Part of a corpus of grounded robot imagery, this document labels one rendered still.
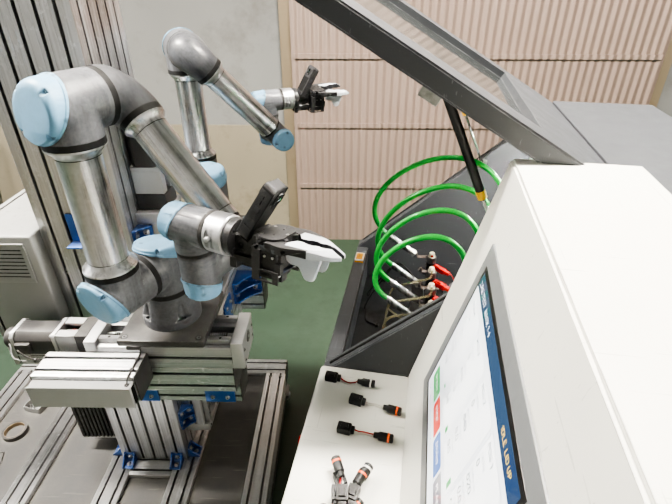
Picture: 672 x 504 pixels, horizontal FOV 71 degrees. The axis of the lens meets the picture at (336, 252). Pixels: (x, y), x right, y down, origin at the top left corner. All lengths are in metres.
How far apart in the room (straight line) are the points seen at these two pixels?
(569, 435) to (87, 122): 0.89
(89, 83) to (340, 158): 2.61
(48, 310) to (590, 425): 1.45
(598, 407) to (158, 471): 1.78
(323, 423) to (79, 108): 0.79
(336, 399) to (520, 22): 2.79
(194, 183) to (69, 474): 1.46
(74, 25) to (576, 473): 1.21
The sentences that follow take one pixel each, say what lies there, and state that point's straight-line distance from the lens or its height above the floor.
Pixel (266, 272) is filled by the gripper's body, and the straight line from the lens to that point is 0.79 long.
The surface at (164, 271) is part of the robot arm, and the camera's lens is 1.20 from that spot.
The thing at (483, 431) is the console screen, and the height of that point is 1.35.
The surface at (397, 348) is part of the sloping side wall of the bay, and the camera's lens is 1.16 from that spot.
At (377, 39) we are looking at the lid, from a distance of 0.85.
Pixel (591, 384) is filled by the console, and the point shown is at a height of 1.54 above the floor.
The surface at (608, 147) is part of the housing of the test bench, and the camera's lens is 1.24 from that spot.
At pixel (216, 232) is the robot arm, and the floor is 1.46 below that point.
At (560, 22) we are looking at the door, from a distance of 3.54.
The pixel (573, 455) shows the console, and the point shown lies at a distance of 0.47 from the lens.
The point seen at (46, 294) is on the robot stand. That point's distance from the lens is 1.59.
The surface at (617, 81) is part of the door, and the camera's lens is 3.78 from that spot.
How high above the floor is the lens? 1.84
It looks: 31 degrees down
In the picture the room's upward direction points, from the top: straight up
